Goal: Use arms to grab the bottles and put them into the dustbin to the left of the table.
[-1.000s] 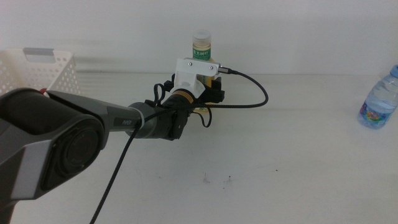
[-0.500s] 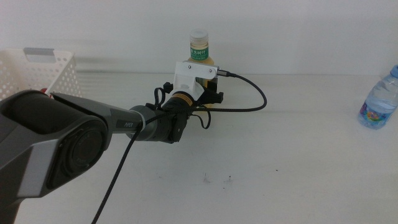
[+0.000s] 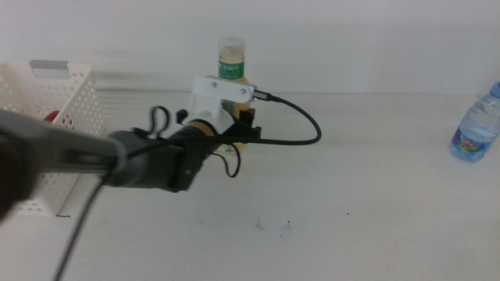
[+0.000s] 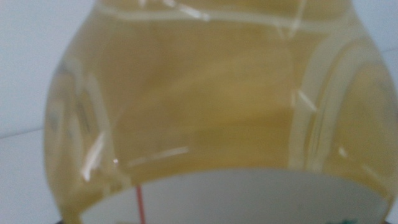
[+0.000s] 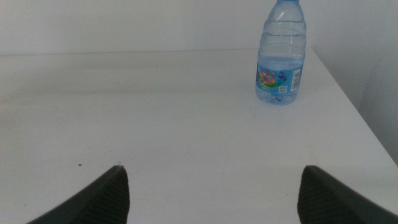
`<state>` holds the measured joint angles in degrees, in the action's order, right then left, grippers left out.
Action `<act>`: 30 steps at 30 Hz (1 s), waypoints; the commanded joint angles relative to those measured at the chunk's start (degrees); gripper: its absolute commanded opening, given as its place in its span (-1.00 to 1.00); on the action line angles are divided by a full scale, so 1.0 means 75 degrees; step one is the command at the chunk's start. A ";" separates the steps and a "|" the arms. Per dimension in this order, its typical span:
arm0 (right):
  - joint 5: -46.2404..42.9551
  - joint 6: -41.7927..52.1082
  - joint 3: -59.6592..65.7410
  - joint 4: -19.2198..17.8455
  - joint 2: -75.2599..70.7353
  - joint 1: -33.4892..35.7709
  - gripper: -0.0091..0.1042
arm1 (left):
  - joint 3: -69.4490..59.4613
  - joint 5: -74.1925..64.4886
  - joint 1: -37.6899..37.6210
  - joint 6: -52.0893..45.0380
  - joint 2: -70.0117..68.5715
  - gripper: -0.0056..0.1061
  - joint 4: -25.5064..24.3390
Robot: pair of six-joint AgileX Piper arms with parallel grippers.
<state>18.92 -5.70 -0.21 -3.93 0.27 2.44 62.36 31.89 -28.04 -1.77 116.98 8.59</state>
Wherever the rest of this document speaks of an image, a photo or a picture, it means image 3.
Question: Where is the yellow tea bottle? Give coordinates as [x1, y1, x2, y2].
[216, 35, 252, 156]

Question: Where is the small water bottle blue label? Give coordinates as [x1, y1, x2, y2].
[448, 80, 500, 163]

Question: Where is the white perforated plastic basket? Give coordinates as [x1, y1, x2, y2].
[0, 60, 105, 218]

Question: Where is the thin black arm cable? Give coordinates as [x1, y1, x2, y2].
[149, 105, 242, 179]

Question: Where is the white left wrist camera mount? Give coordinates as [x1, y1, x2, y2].
[186, 75, 258, 136]

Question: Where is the thick black camera cable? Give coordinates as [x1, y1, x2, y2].
[52, 90, 323, 281]

